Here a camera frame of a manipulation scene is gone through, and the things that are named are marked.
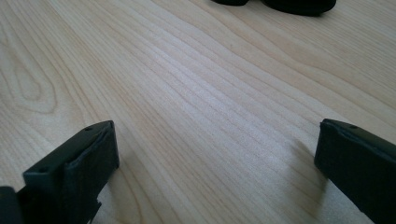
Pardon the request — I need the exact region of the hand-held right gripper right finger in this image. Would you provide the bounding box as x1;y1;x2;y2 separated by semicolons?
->
313;118;396;224

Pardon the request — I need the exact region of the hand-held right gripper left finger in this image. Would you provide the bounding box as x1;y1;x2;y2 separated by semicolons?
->
17;120;120;224

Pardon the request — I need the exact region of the black cloth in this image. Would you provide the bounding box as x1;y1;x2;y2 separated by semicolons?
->
261;0;338;17

